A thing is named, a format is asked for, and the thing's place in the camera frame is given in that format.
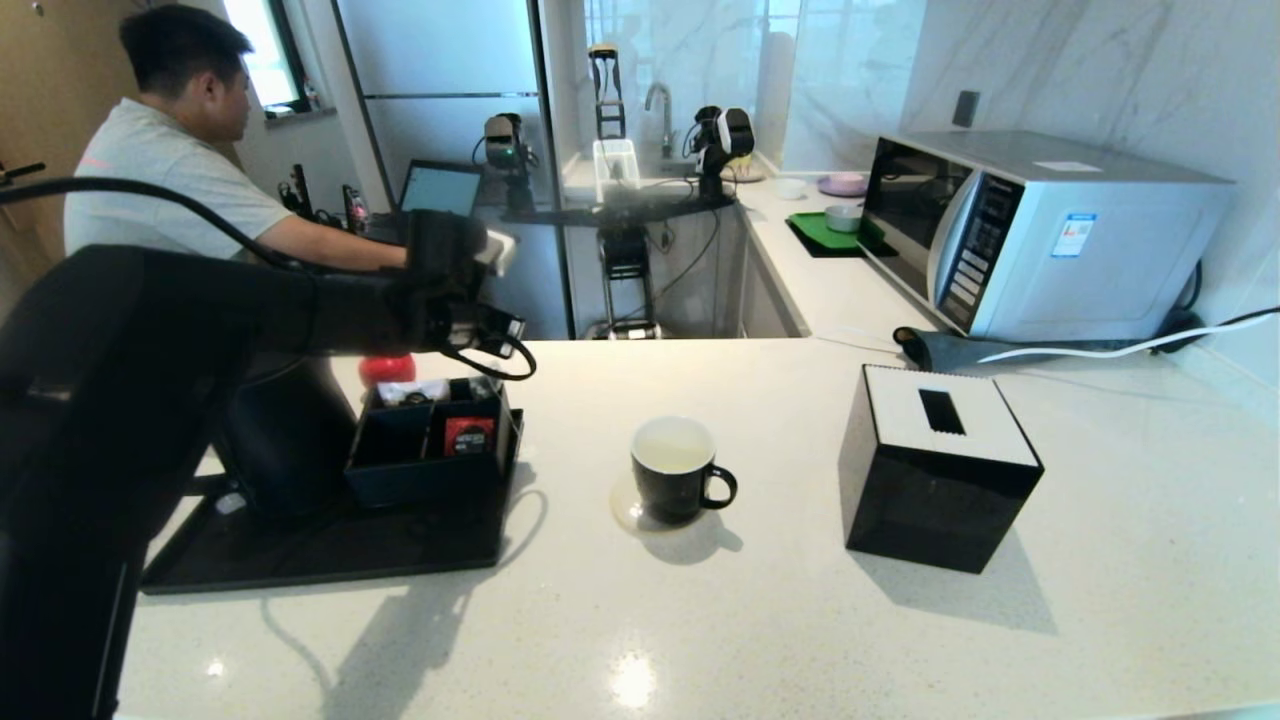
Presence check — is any black electric kettle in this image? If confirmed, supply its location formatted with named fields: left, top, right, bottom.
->
left=212, top=352, right=358, bottom=523

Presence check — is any white tea bag packet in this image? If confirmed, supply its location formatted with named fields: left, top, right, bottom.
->
left=378, top=381, right=452, bottom=409

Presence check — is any red tomato-shaped timer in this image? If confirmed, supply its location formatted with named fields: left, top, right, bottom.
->
left=358, top=352, right=417, bottom=391

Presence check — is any red coffee sachet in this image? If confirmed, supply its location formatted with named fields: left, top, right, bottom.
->
left=442, top=419, right=498, bottom=461

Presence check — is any black laptop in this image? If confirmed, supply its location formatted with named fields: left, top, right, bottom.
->
left=398, top=160, right=484, bottom=217

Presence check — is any black compartment organizer box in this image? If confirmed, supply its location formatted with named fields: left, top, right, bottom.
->
left=344, top=376, right=517, bottom=507

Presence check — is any black teleoperation rig stand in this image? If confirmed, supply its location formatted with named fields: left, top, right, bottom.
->
left=500, top=190, right=738, bottom=342

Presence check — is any black handheld teleoperation rig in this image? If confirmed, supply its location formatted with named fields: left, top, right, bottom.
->
left=280, top=163, right=373, bottom=233

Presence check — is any round translucent coaster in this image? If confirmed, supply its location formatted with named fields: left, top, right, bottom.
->
left=611, top=470, right=701, bottom=537

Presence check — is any black rectangular serving tray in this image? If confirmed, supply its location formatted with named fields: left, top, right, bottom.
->
left=140, top=408, right=527, bottom=596

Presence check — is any black mug white inside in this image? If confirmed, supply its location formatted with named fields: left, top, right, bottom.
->
left=631, top=416, right=739, bottom=527

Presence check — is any silver refrigerator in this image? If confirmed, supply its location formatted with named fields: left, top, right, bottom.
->
left=330, top=0, right=577, bottom=342

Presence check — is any white kitchen cabinet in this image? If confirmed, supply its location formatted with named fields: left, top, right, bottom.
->
left=720, top=205, right=813, bottom=342

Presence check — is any chrome kitchen faucet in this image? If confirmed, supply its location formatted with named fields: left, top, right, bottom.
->
left=645, top=82, right=677, bottom=161

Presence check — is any person in grey t-shirt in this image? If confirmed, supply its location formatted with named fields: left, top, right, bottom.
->
left=63, top=4, right=413, bottom=273

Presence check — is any green plastic tray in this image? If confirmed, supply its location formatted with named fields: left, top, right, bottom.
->
left=785, top=210, right=898, bottom=260

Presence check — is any black tissue box white lid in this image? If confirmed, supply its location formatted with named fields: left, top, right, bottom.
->
left=838, top=365, right=1045, bottom=575

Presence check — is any silver microwave oven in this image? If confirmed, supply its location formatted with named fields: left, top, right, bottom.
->
left=862, top=130, right=1236, bottom=344

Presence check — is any black white-edged wrist camera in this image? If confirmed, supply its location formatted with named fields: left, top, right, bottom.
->
left=476, top=228, right=519, bottom=277

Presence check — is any white wire rack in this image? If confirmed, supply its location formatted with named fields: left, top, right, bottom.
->
left=593, top=138, right=642, bottom=204

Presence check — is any black upright frame device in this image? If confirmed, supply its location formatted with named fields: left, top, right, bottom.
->
left=589, top=42, right=627, bottom=141

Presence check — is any black leader arm with cables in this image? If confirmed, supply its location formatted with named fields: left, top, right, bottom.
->
left=690, top=105, right=757, bottom=201

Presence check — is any window with dark frame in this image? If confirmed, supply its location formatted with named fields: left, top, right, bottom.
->
left=220, top=0, right=313, bottom=121

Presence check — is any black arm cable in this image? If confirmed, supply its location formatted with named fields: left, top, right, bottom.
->
left=0, top=177, right=303, bottom=273

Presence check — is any white power cable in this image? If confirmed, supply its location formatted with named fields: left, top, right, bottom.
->
left=977, top=310, right=1280, bottom=367

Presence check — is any black power cable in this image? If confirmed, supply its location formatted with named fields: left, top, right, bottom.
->
left=1150, top=262, right=1280, bottom=346

